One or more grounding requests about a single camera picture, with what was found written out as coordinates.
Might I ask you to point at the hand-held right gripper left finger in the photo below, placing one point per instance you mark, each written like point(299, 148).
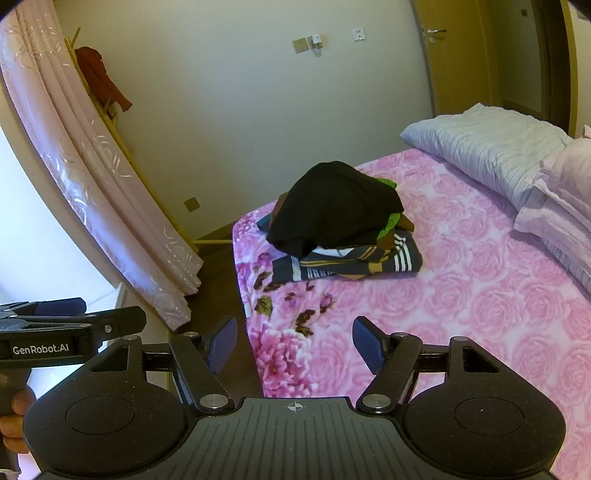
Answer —
point(224, 344)

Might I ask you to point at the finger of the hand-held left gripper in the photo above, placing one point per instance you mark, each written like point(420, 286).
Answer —
point(120, 323)
point(62, 306)

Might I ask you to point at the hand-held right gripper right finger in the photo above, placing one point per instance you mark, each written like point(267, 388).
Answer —
point(368, 345)

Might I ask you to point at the black garment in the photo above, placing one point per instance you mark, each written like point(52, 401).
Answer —
point(332, 207)

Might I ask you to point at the person's left hand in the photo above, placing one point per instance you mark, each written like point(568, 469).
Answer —
point(16, 417)

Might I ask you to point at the navy striped garment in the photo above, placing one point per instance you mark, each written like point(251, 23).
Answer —
point(351, 265)

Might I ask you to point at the pink floral blanket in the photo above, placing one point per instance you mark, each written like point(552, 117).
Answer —
point(461, 300)

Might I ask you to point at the green garment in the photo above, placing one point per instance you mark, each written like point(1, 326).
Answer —
point(391, 222)

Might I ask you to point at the brown garment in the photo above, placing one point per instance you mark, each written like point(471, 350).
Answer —
point(406, 224)

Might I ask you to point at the pink patterned curtain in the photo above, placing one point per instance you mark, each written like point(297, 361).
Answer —
point(69, 138)

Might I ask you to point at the red hanging garment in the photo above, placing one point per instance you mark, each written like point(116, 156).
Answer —
point(99, 74)

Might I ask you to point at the grey white quilt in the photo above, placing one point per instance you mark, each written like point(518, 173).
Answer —
point(489, 143)

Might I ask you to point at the pale pink pillow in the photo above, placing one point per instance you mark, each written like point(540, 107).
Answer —
point(563, 203)

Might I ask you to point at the wooden door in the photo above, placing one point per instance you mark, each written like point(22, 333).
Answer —
point(461, 55)

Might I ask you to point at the brass wall socket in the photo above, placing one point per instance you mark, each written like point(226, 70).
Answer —
point(191, 204)

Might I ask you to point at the small white wall device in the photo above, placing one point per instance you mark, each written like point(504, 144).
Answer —
point(316, 41)

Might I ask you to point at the white wall socket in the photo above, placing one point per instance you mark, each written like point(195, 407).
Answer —
point(358, 33)

